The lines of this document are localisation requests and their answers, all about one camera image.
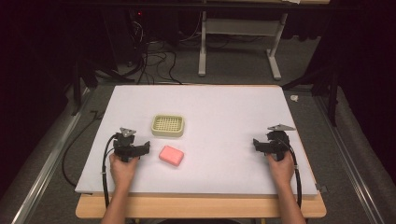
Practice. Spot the person's right hand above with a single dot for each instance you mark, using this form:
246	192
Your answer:
281	171

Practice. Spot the white metal desk frame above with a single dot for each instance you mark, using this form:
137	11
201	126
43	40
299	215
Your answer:
239	29

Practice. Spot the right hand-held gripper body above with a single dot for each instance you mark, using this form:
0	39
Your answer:
277	143

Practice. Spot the white table board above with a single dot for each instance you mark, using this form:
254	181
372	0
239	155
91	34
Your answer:
218	124

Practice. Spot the crumpled white paper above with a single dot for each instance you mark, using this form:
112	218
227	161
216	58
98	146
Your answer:
294	98

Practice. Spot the wooden table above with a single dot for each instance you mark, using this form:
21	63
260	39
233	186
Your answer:
199	207

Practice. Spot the grey table clip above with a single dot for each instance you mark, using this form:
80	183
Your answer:
322	188

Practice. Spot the cream slotted soap dish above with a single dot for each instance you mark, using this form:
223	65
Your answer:
168	125

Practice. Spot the person's left hand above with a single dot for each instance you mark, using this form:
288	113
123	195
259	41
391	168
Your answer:
123	171

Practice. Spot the pink soap bar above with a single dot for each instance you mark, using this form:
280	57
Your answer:
171	155

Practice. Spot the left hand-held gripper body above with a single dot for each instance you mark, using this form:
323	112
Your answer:
124	146

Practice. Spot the metal floor rail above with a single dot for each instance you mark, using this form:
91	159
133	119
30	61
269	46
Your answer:
46	168
351	161

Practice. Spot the dark computer tower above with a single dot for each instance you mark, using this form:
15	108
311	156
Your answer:
124	34

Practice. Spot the black metal stand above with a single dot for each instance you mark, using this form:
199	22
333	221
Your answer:
81	81
331	93

